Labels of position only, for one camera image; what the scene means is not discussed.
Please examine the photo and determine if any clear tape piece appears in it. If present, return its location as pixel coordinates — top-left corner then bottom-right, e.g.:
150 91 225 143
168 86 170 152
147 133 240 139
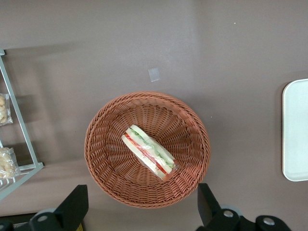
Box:
148 68 161 83

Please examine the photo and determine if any grey metal wire rack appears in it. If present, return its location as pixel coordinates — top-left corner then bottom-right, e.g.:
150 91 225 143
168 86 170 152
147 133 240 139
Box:
0 49 45 202

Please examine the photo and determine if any brown woven wicker basket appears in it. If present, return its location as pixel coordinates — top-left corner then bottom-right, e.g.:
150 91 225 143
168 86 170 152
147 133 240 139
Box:
83 90 211 209

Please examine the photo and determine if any plastic-wrapped sandwich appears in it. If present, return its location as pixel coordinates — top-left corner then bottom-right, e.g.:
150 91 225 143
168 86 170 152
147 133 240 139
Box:
121 124 180 181

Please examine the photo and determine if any cream plastic tray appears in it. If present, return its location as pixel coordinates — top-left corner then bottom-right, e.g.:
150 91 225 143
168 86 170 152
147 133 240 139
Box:
282 78 308 182

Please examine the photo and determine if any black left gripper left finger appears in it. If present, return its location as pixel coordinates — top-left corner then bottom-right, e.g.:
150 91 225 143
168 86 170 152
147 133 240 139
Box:
28 184 89 231

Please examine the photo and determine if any bagged pastry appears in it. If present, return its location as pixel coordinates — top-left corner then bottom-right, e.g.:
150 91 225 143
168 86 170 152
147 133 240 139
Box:
0 147 20 179
0 93 14 126

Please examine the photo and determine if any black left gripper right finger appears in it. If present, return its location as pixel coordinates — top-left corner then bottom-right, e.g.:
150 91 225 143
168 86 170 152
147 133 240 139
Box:
196 183 256 231

